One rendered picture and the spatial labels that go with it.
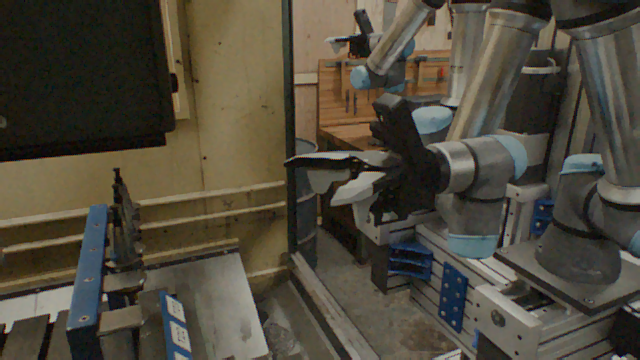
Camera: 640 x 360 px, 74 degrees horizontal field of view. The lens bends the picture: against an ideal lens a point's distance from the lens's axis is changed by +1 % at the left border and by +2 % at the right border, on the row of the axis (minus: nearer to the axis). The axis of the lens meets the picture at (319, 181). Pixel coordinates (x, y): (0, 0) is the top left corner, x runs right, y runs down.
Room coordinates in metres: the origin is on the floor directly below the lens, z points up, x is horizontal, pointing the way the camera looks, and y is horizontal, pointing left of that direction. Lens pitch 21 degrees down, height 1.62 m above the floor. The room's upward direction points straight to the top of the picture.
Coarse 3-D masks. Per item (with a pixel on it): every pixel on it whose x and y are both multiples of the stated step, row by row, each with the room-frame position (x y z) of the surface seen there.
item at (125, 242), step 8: (112, 232) 0.66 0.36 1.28; (120, 232) 0.66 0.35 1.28; (128, 232) 0.67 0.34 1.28; (112, 240) 0.66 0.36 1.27; (120, 240) 0.66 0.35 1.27; (128, 240) 0.67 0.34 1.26; (112, 248) 0.65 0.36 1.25; (120, 248) 0.65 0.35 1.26; (128, 248) 0.66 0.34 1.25; (112, 256) 0.65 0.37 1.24; (120, 256) 0.65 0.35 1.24; (128, 256) 0.66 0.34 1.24; (136, 256) 0.67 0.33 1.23
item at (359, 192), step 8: (360, 176) 0.47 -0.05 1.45; (368, 176) 0.47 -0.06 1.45; (376, 176) 0.47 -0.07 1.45; (352, 184) 0.45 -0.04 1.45; (360, 184) 0.45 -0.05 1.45; (368, 184) 0.45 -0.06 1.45; (336, 192) 0.43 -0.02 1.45; (344, 192) 0.43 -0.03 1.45; (352, 192) 0.43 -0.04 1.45; (360, 192) 0.44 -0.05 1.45; (368, 192) 0.44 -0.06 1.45; (336, 200) 0.42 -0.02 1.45; (344, 200) 0.42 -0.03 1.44; (352, 200) 0.43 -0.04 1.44; (360, 200) 0.44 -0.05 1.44; (368, 200) 0.46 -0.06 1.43; (360, 208) 0.45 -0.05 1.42; (368, 208) 0.46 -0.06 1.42; (360, 216) 0.45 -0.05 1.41; (360, 224) 0.45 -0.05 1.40
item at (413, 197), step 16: (352, 160) 0.53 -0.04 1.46; (368, 160) 0.52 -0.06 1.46; (384, 160) 0.52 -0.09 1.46; (400, 160) 0.52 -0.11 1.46; (432, 160) 0.55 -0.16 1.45; (352, 176) 0.55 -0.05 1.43; (416, 176) 0.54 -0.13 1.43; (432, 176) 0.55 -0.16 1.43; (384, 192) 0.51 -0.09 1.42; (400, 192) 0.51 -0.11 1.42; (416, 192) 0.54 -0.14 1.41; (432, 192) 0.55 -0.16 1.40; (352, 208) 0.54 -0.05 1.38; (384, 208) 0.50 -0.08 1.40; (400, 208) 0.51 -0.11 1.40; (416, 208) 0.54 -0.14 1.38; (384, 224) 0.50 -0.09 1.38
